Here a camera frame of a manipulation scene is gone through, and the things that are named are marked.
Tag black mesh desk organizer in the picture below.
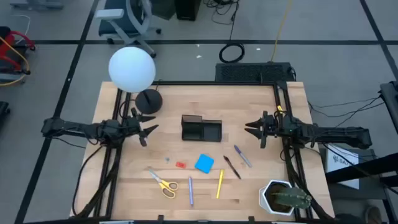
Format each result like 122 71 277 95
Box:
181 114 223 143

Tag white globe lamp black base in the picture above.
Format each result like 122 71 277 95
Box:
108 46 164 115

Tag yellow pen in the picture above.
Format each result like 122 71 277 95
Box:
216 169 225 200

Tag blue sticky note pad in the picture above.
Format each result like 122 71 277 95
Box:
194 154 215 174

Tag black metal beam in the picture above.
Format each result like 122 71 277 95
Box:
325 152 398 187

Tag cactus in white hexagonal pot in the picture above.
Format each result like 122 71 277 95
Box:
258 179 313 216

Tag grey metal base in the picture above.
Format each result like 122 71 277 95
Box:
9 0 65 10

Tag black clip pen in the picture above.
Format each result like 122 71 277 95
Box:
223 155 242 180

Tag grey marker purple cap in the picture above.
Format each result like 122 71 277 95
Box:
233 144 253 169

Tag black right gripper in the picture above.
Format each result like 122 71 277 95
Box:
244 111 284 149

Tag lavender pen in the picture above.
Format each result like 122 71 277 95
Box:
188 176 195 207

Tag grey office chair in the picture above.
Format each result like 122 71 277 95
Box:
95 0 162 58

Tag dark grey desk edge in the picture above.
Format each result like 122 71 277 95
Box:
378 80 398 134

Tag black tower box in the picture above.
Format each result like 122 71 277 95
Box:
174 0 202 22

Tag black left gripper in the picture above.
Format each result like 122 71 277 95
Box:
124 107 160 148

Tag black perforated computer case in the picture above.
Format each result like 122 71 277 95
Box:
215 62 296 83

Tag coiled black cable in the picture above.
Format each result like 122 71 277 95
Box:
218 42 246 64

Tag black floor cable tangle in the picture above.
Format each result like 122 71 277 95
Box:
202 0 241 26

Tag yellow hanging cable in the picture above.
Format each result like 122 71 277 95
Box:
270 0 294 62

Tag white printed sign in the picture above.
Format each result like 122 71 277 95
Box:
325 144 361 190

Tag red cart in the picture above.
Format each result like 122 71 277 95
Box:
0 26 37 86

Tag dark grey box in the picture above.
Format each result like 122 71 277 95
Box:
150 0 177 20

